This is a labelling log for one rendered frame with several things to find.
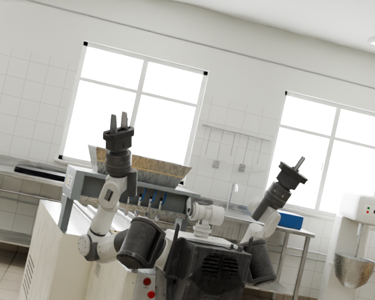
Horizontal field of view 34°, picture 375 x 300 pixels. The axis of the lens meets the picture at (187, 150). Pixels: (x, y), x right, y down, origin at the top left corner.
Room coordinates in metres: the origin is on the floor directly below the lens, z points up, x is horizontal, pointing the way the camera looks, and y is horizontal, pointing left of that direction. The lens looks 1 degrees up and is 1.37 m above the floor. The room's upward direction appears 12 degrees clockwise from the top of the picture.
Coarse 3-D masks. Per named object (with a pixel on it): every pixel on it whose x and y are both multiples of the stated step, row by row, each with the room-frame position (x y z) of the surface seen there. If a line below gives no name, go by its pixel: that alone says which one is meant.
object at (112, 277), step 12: (96, 264) 3.14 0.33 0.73; (108, 264) 2.92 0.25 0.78; (120, 264) 2.73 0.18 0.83; (96, 276) 3.09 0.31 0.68; (108, 276) 2.87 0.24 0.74; (120, 276) 2.68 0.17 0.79; (132, 276) 2.62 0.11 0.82; (96, 288) 3.04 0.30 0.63; (108, 288) 2.82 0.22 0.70; (120, 288) 2.64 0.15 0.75; (132, 288) 2.62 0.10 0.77
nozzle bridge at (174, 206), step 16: (80, 176) 3.20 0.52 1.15; (96, 176) 3.23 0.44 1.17; (64, 192) 3.41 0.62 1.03; (80, 192) 3.21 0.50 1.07; (96, 192) 3.32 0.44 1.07; (160, 192) 3.44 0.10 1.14; (176, 192) 3.38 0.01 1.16; (192, 192) 3.45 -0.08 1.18; (64, 208) 3.29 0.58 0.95; (128, 208) 3.33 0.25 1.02; (144, 208) 3.36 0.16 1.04; (176, 208) 3.48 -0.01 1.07; (64, 224) 3.30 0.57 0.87
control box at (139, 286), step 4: (140, 276) 2.59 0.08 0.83; (144, 276) 2.60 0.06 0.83; (148, 276) 2.60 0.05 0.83; (152, 276) 2.61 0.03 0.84; (136, 280) 2.61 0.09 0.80; (140, 280) 2.60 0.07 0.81; (152, 280) 2.61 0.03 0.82; (136, 284) 2.60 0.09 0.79; (140, 284) 2.60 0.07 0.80; (152, 284) 2.61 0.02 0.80; (136, 288) 2.59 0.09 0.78; (140, 288) 2.60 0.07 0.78; (144, 288) 2.60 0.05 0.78; (148, 288) 2.61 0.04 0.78; (152, 288) 2.61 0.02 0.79; (136, 292) 2.59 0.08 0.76; (140, 292) 2.60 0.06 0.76; (144, 292) 2.60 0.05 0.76; (148, 292) 2.61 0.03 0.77; (136, 296) 2.59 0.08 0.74; (140, 296) 2.60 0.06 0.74; (144, 296) 2.61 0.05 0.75
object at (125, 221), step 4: (120, 212) 4.14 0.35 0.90; (116, 216) 4.21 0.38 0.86; (120, 216) 4.10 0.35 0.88; (124, 216) 4.00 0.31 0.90; (120, 220) 4.08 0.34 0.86; (124, 220) 3.98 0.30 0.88; (128, 220) 3.89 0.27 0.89; (124, 224) 3.96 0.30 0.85; (128, 224) 3.88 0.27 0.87; (128, 228) 3.86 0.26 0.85
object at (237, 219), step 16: (0, 160) 6.28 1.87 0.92; (16, 160) 6.31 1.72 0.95; (16, 176) 5.65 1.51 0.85; (32, 176) 5.68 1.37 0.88; (224, 208) 6.70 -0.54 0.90; (240, 208) 6.73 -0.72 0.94; (224, 224) 6.13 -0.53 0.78; (240, 224) 6.16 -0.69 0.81; (0, 240) 5.70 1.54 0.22; (16, 240) 5.83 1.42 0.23; (240, 240) 6.17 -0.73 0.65; (304, 256) 6.18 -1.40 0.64; (256, 288) 6.14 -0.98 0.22; (272, 288) 6.28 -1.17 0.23
